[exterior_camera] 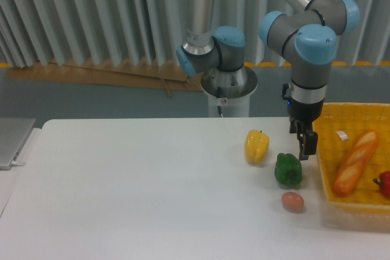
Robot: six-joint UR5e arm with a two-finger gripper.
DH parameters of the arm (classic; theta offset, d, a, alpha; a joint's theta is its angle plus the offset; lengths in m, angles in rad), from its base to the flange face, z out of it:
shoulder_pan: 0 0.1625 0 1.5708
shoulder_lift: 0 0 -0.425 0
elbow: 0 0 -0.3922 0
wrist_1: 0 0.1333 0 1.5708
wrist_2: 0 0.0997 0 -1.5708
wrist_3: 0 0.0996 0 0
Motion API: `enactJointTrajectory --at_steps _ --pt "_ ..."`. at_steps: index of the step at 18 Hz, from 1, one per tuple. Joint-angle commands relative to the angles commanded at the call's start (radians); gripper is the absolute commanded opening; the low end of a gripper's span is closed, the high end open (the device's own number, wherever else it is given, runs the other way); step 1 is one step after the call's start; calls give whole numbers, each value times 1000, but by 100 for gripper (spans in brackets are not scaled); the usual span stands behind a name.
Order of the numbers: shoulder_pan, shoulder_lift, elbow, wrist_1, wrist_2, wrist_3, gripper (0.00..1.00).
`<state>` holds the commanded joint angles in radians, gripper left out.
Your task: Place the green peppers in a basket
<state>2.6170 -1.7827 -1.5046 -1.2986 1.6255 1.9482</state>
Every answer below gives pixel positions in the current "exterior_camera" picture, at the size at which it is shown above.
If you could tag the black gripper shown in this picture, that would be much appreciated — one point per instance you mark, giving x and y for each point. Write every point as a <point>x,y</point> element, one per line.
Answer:
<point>303,105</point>

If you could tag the green bell pepper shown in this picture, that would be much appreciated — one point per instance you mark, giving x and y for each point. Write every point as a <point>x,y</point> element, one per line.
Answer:
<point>288,169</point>

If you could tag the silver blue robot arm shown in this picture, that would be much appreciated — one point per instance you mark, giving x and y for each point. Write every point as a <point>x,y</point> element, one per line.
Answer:
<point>307,40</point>

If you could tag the yellow woven basket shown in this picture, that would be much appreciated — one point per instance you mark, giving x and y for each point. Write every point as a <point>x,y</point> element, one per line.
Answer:
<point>354,119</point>

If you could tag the white label in basket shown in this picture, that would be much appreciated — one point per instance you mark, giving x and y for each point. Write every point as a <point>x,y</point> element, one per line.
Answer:
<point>342,135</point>

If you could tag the yellow bell pepper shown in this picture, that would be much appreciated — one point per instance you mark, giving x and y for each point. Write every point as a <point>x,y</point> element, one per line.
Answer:
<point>256,146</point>

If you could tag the baguette bread loaf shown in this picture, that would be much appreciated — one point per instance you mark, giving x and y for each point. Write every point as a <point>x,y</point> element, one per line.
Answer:
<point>351,170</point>

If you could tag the brown egg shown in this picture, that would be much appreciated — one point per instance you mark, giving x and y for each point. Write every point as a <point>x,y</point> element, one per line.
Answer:
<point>293,201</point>

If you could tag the red bell pepper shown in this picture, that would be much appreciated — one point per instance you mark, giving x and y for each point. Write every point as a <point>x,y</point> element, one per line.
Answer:
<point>383,182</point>

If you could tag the brown cardboard sheet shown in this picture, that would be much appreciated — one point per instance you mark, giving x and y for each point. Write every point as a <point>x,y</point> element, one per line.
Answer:
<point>168,77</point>

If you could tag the silver laptop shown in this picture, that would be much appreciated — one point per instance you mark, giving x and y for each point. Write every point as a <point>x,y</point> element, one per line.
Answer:
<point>14,134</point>

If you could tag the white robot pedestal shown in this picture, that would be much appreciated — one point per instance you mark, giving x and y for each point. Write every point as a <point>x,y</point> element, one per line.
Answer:
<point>228,93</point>

